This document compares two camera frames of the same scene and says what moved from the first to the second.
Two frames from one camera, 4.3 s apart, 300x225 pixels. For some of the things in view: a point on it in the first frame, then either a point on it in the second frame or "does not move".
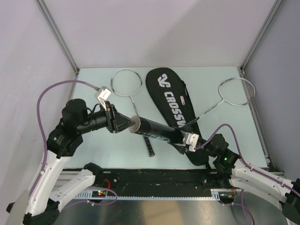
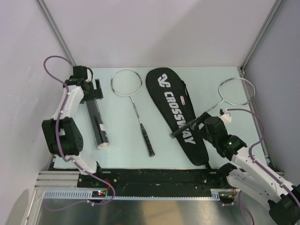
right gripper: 186,146 → 200,120
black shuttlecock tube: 161,131 → 99,127
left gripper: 117,122 → 96,93
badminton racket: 236,92 does not move
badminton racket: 127,82 does not move
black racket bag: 169,92 does not move
